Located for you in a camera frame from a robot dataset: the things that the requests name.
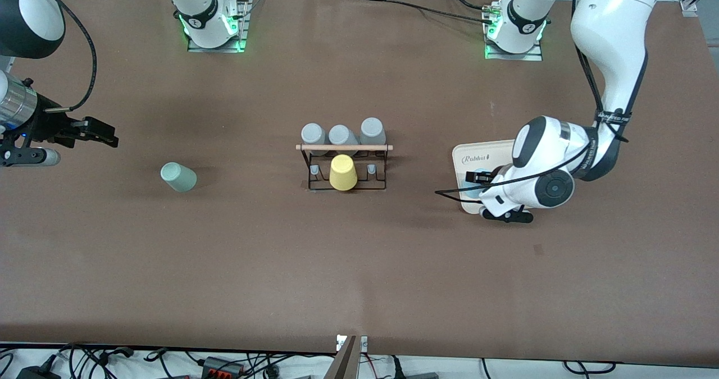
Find tangled black cables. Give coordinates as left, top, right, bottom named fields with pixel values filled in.
left=56, top=343, right=136, bottom=379

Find pale blue cup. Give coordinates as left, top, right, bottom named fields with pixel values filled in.
left=462, top=168, right=490, bottom=199

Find black terminal block orange levers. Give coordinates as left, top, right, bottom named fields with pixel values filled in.
left=201, top=357, right=246, bottom=379

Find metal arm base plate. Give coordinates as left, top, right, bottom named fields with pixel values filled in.
left=484, top=0, right=544, bottom=61
left=187, top=0, right=249, bottom=53

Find aluminium profile post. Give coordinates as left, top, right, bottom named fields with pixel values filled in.
left=323, top=334, right=368, bottom=379

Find black wire cup rack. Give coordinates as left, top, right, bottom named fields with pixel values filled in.
left=296, top=142, right=394, bottom=191

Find black cable on table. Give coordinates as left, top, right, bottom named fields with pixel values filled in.
left=359, top=0, right=498, bottom=25

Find grey cup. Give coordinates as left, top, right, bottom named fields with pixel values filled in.
left=301, top=122, right=329, bottom=156
left=359, top=117, right=388, bottom=156
left=327, top=124, right=360, bottom=156

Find black power adapter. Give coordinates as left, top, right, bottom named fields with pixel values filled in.
left=16, top=365, right=62, bottom=379

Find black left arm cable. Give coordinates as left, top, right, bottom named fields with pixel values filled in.
left=435, top=0, right=649, bottom=206

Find yellow cup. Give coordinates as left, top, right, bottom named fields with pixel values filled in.
left=329, top=154, right=358, bottom=191

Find beige plastic tray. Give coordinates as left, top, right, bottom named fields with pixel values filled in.
left=452, top=139, right=520, bottom=215

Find pale green cup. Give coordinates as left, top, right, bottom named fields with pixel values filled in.
left=160, top=162, right=198, bottom=193

